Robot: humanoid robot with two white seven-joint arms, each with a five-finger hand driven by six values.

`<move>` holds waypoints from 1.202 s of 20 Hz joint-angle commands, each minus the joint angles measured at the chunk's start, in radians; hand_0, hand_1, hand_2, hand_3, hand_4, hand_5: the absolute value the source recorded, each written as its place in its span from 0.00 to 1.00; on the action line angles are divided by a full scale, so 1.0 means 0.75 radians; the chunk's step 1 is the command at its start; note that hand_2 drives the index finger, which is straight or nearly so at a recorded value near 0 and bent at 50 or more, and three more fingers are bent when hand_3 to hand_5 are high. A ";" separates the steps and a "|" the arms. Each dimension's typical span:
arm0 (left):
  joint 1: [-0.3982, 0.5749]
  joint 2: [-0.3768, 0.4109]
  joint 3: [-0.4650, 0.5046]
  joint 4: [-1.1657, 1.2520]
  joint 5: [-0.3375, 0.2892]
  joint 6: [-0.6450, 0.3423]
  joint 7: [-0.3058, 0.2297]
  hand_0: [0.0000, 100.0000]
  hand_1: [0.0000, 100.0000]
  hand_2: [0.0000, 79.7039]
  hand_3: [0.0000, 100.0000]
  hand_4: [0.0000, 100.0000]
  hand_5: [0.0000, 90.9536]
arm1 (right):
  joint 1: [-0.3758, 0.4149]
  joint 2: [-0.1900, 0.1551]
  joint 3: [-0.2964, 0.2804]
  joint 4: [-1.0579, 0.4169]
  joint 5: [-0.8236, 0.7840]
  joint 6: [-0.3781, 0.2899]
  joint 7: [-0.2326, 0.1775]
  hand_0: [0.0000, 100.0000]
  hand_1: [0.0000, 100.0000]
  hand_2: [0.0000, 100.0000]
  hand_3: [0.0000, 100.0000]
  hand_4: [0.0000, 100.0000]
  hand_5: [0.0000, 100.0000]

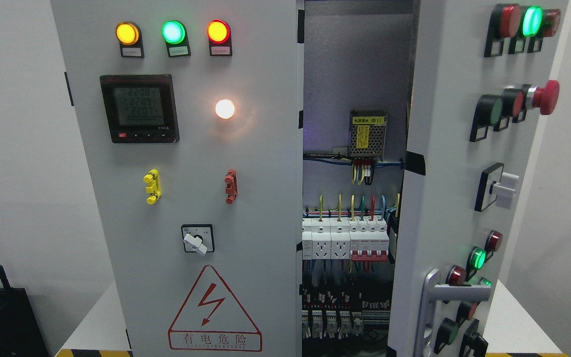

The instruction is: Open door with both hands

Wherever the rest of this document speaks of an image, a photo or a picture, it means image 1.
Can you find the grey cabinet door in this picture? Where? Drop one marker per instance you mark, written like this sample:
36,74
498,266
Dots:
471,59
256,236

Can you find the red terminal connector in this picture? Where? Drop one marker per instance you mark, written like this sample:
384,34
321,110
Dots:
231,188

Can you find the white glowing indicator light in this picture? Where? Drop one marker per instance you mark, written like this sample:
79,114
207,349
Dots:
225,109

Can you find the metal mesh power supply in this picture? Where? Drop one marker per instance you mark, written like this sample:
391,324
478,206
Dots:
368,130

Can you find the yellow terminal connector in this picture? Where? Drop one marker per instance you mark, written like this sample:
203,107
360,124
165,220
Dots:
153,188

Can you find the lower relay terminal row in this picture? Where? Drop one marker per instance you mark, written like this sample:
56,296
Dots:
344,311

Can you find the red electric hazard warning sticker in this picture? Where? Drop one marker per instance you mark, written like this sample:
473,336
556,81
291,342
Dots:
211,318

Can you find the red indicator light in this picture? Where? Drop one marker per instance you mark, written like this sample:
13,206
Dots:
219,37

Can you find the black digital power meter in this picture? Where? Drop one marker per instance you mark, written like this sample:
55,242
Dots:
140,109

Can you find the green indicator light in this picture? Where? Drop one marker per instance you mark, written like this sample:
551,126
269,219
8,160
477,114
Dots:
176,39

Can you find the yellow indicator light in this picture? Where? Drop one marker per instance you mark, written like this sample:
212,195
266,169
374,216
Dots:
129,38

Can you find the red emergency stop button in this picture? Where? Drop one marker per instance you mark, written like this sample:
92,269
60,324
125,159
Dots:
544,98

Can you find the black box with antenna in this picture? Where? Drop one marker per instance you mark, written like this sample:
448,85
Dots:
20,335

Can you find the red handled circuit breaker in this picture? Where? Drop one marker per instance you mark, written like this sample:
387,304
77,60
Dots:
369,240

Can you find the white rotary selector switch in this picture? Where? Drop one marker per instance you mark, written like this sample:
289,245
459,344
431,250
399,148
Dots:
198,238

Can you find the silver door handle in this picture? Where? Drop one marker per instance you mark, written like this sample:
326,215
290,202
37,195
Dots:
431,338

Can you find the right door rotary switch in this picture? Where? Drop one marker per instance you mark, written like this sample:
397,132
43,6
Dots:
496,187

